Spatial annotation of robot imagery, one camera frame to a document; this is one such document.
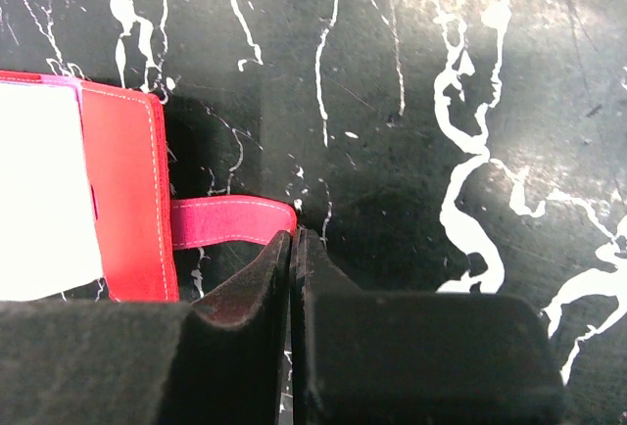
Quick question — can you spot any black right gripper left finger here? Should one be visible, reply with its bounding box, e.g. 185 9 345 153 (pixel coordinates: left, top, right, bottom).
1 231 291 424

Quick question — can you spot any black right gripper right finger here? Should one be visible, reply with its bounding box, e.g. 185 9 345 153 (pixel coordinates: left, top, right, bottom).
290 228 564 424

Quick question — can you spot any red card holder wallet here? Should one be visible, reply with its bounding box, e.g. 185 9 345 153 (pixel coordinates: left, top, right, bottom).
1 71 297 302

